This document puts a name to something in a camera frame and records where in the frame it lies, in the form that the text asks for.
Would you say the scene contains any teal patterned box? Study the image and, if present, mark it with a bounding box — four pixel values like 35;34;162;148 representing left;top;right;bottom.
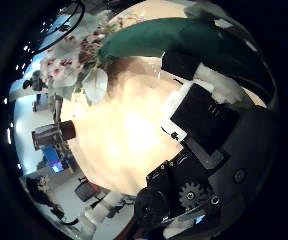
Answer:
41;145;64;174

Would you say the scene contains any black looped cable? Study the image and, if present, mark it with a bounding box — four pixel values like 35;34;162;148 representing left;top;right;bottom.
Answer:
33;0;87;55

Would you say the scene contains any black camera on stand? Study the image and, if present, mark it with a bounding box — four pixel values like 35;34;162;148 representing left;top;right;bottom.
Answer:
21;69;49;93

